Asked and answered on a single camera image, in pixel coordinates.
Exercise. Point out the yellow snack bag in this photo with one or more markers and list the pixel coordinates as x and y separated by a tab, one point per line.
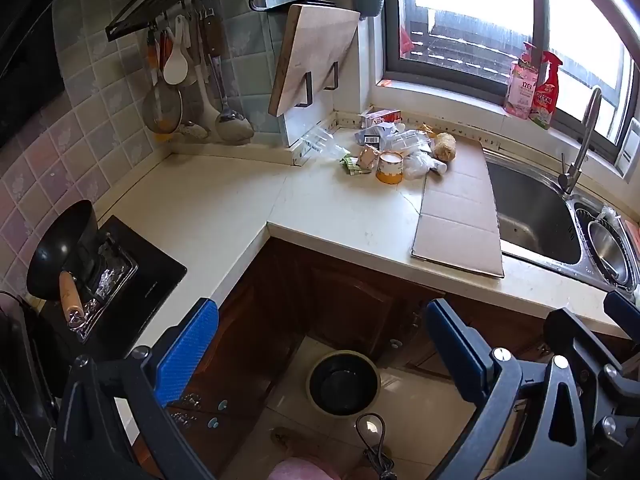
444	146

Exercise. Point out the white orange paper cup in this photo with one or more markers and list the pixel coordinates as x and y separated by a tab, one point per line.
389	167

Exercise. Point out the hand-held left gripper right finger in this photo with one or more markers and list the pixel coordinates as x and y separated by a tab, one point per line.
460	355

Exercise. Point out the small dark box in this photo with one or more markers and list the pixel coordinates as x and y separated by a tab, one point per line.
369	139

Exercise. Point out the round dark trash bin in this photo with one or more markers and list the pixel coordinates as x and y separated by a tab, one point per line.
342	385

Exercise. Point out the wooden cutting board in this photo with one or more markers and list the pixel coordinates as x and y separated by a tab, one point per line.
312	55

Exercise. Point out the white rice paddle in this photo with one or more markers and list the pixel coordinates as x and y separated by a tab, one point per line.
175	67

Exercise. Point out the white wall socket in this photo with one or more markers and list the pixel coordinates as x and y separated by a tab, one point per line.
629	147

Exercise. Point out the clear plastic bottle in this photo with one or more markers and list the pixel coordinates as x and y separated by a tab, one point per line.
325	146

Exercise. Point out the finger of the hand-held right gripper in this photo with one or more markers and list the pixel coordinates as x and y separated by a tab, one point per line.
580	340
622	306

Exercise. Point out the red cloth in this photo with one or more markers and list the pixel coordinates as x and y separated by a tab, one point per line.
406	40

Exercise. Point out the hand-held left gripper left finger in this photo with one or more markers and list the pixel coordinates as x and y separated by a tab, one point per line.
187	355

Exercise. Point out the red spray bottle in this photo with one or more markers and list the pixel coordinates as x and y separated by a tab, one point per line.
546	92

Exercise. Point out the steel ladle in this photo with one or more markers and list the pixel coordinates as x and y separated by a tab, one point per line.
234	127

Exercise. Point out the person's pink trouser leg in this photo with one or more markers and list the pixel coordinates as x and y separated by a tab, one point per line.
302	471

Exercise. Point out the black gas stove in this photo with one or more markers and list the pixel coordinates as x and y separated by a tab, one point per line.
150	265

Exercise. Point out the clear plastic packaging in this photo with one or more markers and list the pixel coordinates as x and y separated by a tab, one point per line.
407	140

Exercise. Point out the black range hood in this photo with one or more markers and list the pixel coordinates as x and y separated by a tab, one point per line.
30	35

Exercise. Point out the steel faucet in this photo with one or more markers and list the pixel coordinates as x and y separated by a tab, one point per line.
582	135

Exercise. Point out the stainless steel bowl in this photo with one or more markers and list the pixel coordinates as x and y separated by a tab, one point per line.
607	250

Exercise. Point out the grey window frame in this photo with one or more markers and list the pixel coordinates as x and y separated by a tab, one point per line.
392	35

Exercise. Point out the stainless steel sink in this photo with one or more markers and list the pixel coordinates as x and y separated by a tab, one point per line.
535	220

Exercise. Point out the black cutting board holder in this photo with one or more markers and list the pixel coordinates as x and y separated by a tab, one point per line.
306	91

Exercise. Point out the crumpled brown paper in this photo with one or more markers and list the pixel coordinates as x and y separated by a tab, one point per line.
371	156

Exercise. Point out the pink detergent pouch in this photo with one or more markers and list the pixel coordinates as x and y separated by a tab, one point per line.
521	85

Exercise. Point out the black wall rack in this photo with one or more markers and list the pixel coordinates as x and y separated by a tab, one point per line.
150	2

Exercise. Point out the metal mesh strainer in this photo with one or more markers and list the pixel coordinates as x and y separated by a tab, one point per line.
162	110

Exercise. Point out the brown cardboard sheet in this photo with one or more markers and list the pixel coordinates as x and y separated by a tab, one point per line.
460	220

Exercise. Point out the red white milk carton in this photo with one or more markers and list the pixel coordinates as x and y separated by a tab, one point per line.
380	119

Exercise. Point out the white plastic bag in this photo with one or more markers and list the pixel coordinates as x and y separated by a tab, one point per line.
417	165

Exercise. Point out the yellow slipper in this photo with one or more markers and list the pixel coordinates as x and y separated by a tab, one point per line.
284	441

